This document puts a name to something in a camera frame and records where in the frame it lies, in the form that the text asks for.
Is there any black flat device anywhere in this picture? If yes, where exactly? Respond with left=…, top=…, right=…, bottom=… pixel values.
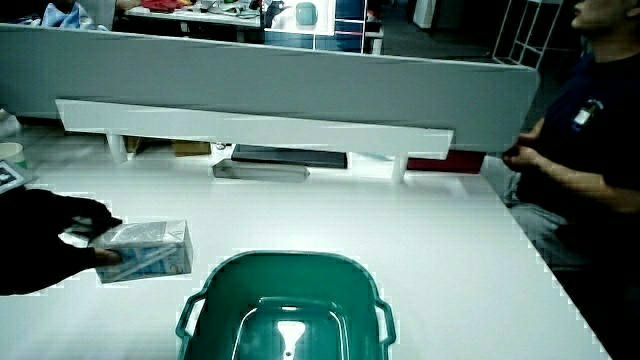
left=230, top=143, right=349, bottom=170

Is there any gray flat case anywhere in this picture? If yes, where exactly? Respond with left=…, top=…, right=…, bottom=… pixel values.
left=211, top=158, right=312, bottom=184

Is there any white desk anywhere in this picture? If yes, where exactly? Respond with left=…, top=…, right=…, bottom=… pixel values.
left=0, top=123, right=614, bottom=360

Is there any red cloth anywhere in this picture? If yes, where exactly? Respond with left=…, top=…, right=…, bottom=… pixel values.
left=140, top=0, right=187, bottom=14

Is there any blue cabinet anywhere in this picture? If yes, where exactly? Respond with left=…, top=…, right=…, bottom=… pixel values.
left=313, top=0, right=370, bottom=54

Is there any white desk shelf riser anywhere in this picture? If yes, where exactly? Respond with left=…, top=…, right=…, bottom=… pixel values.
left=54, top=98, right=456, bottom=184

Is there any white background table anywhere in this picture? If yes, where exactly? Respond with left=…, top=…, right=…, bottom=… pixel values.
left=123, top=5, right=265, bottom=30

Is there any person's right hand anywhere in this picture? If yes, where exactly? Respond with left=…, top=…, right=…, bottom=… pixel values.
left=0, top=158, right=124, bottom=297

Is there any white paper cup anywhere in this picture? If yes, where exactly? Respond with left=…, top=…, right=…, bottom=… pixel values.
left=0, top=141, right=27, bottom=170

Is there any gray desk partition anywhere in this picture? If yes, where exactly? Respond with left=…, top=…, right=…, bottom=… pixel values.
left=0, top=23, right=542, bottom=154

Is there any white metal shelf frame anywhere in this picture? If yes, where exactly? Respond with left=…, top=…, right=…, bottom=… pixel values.
left=491, top=0, right=565, bottom=70

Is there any white box with teal picture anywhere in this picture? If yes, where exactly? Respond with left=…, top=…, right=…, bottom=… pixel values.
left=263, top=0, right=337, bottom=38

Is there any light blue cloth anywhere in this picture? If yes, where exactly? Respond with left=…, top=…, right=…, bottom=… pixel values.
left=40, top=1, right=97, bottom=31

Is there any red box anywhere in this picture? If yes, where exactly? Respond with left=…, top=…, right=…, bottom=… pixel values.
left=406, top=149, right=488, bottom=176

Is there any brown cardboard box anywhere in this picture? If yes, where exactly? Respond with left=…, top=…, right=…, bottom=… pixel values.
left=171, top=139, right=213, bottom=158

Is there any blue white milk carton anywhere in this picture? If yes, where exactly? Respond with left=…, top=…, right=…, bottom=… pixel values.
left=88, top=219, right=195, bottom=285

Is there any green plastic basket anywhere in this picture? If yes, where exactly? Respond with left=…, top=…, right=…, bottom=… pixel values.
left=174, top=250, right=398, bottom=360

